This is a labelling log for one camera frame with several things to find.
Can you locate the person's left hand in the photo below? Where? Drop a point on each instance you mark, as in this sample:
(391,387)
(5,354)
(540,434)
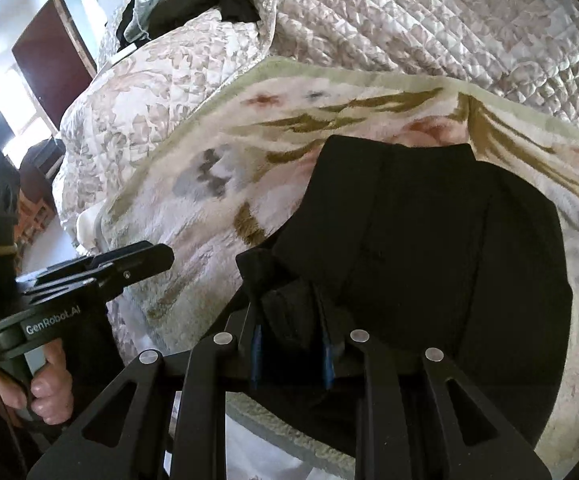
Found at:
(49,390)

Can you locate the white floral fleece blanket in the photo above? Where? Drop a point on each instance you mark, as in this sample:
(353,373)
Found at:
(209,160)

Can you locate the quilted floral bedspread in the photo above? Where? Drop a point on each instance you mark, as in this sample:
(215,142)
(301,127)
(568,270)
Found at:
(419,20)

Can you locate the black pants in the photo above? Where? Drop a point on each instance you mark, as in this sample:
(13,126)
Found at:
(419,260)

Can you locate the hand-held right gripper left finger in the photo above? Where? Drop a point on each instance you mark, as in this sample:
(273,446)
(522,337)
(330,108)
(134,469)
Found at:
(257,362)

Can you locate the dark clothes pile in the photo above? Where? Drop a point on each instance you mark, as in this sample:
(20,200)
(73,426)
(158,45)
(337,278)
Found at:
(234,0)

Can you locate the dark red wooden board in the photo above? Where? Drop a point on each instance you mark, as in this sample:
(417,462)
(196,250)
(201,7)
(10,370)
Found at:
(49,60)

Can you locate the pale grey sheer cloth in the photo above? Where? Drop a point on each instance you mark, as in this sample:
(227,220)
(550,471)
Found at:
(144,5)

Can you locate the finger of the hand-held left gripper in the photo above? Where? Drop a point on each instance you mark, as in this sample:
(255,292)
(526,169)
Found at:
(139,257)
(84,287)

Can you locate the white bed sheet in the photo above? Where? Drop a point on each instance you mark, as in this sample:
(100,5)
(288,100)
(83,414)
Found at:
(269,455)

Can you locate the dark furniture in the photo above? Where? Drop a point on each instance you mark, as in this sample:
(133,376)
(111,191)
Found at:
(41,170)

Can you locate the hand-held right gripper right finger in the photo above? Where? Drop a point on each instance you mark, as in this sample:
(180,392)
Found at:
(327,365)

